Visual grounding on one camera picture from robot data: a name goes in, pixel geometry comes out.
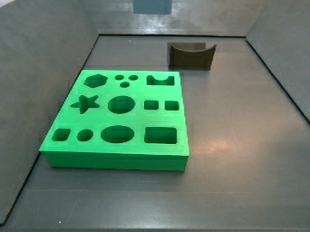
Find green shape sorter board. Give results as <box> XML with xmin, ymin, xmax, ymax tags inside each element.
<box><xmin>40</xmin><ymin>70</ymin><xmax>189</xmax><ymax>171</ymax></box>

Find blue-grey panel on back wall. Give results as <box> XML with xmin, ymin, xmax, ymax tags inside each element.
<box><xmin>134</xmin><ymin>0</ymin><xmax>173</xmax><ymax>15</ymax></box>

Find dark concave-top block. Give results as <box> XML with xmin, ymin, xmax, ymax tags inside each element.
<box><xmin>167</xmin><ymin>43</ymin><xmax>217</xmax><ymax>71</ymax></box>

